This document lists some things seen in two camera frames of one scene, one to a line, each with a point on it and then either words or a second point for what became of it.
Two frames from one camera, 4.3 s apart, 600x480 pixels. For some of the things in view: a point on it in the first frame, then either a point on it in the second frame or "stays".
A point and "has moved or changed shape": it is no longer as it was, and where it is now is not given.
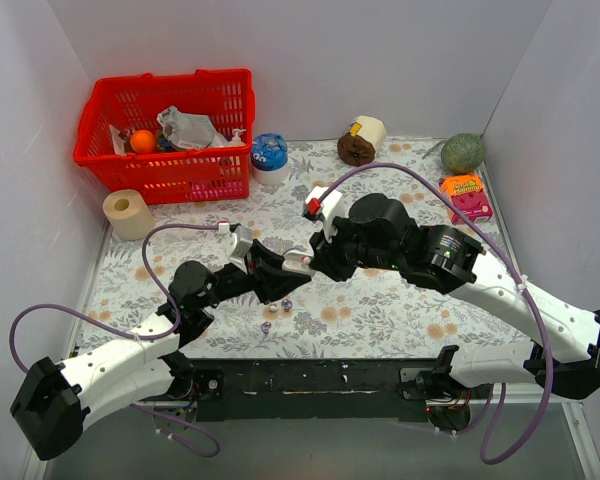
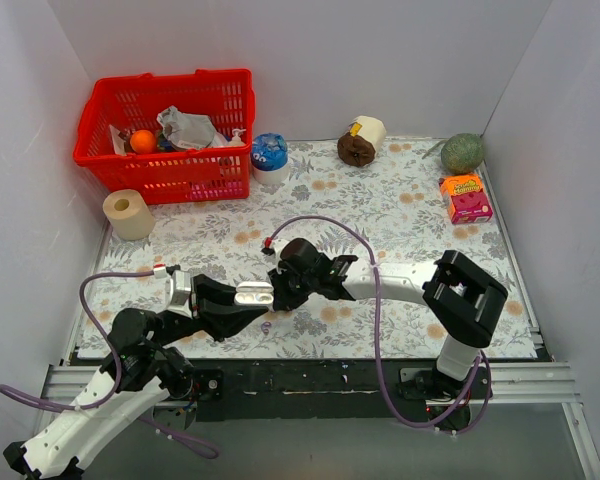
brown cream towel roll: (364, 137) stays
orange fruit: (143, 141) stays
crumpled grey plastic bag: (190, 131) stays
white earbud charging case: (293, 260) has moved or changed shape
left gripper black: (253, 275) → (198, 301)
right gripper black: (327, 251) → (280, 288)
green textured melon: (463, 153) stays
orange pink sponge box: (469, 192) stays
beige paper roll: (129, 214) stays
